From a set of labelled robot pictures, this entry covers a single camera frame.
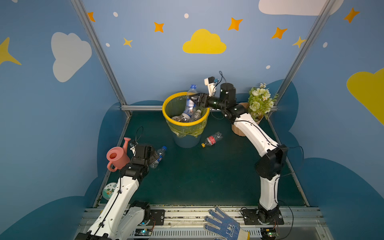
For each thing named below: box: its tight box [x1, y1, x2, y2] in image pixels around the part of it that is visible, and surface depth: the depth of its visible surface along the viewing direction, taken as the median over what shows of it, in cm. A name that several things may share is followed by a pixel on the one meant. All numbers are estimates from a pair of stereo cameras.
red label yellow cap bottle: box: [201, 131, 223, 148], surface depth 103 cm
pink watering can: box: [106, 137, 131, 172], surface depth 86 cm
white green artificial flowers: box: [248, 82, 279, 121], surface depth 93 cm
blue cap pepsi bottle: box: [149, 146, 167, 169], surface depth 95 cm
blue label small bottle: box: [183, 84, 198, 118], surface depth 78 cm
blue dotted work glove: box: [204, 206, 250, 240], surface depth 73 cm
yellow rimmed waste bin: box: [162, 92, 210, 149], surface depth 86 cm
